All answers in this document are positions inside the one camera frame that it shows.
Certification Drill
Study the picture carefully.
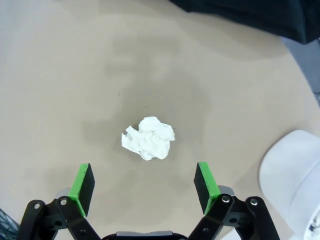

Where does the person's left forearm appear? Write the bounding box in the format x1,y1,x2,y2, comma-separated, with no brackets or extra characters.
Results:
169,0,320,46

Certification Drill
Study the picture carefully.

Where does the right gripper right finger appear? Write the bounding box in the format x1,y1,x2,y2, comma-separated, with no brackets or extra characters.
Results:
186,161,281,240

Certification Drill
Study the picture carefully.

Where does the white paper ball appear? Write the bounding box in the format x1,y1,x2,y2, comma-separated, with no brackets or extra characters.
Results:
121,116,176,161

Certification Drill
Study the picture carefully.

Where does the white lidded trash bin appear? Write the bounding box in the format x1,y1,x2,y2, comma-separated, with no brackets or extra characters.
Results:
258,129,320,240

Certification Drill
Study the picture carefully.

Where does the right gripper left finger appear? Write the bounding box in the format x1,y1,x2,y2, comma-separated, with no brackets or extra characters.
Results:
17,163,102,240

